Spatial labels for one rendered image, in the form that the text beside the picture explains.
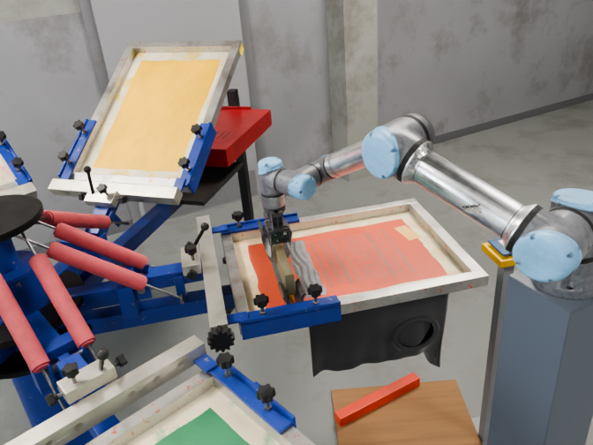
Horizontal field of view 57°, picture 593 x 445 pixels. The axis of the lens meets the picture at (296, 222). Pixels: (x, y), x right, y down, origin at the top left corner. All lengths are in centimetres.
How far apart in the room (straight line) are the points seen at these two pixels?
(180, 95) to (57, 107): 171
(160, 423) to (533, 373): 93
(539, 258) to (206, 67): 180
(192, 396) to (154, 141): 125
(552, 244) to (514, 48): 492
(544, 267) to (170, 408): 92
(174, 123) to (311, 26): 236
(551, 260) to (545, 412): 50
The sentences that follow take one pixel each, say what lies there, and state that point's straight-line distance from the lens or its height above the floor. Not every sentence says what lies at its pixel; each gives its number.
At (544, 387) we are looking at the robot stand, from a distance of 154.
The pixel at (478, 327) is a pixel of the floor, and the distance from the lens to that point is 320.
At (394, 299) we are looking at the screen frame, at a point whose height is 97.
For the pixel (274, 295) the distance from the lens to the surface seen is 178.
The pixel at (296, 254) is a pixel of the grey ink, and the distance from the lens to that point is 197.
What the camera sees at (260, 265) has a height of 96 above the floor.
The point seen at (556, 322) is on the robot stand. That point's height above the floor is 115.
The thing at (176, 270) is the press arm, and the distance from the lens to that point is 183.
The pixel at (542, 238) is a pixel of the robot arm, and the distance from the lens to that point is 119.
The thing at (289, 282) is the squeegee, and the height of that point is 103.
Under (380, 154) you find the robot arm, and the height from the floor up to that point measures 151.
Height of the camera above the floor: 199
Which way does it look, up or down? 28 degrees down
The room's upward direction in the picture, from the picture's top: 5 degrees counter-clockwise
